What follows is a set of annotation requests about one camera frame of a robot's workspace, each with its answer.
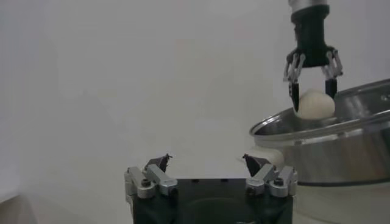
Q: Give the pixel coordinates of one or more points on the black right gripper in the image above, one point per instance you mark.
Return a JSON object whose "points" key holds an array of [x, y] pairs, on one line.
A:
{"points": [[310, 39]]}

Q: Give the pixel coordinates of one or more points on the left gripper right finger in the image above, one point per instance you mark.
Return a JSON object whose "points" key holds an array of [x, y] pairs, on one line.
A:
{"points": [[262, 178]]}

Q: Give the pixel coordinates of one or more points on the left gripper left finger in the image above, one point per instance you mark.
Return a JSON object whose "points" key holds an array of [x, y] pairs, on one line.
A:
{"points": [[161, 181]]}

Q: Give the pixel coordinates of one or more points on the white steamed baozi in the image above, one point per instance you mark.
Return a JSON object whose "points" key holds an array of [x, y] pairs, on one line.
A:
{"points": [[315, 105]]}

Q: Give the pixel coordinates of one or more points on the stainless steel steamer basket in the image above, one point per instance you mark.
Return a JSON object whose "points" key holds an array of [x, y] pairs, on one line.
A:
{"points": [[341, 152]]}

